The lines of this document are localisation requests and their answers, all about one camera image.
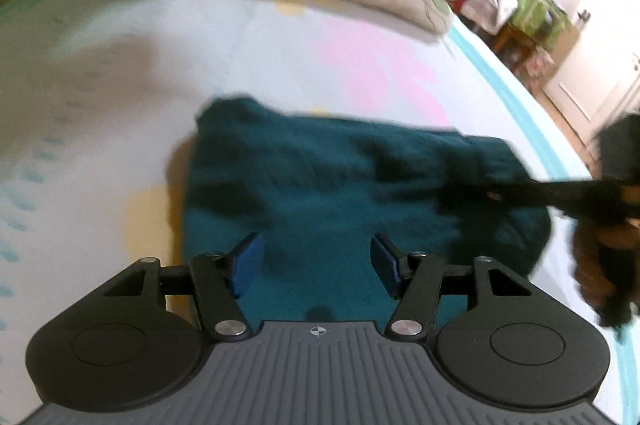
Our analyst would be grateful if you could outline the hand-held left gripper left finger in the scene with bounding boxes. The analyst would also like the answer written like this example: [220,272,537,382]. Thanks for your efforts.
[102,232,265,341]

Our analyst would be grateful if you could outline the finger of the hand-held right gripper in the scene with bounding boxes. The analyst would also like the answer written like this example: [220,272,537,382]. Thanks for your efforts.
[435,176,627,220]

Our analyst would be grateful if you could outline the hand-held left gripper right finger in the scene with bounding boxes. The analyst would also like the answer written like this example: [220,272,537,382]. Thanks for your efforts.
[370,232,533,341]

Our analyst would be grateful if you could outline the dark teal pants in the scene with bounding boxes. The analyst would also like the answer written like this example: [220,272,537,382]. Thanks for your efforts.
[182,95,553,325]

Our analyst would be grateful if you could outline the person's right hand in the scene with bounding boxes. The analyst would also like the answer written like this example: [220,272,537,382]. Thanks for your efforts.
[570,219,627,308]

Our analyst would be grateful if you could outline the white panelled door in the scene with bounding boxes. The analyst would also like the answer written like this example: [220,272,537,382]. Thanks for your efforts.
[542,0,640,143]

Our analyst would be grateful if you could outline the wooden stool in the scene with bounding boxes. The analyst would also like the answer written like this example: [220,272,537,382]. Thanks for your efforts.
[494,22,540,73]

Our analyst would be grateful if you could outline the printed pale bed sheet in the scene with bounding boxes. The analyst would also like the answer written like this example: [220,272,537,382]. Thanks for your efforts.
[0,0,640,425]

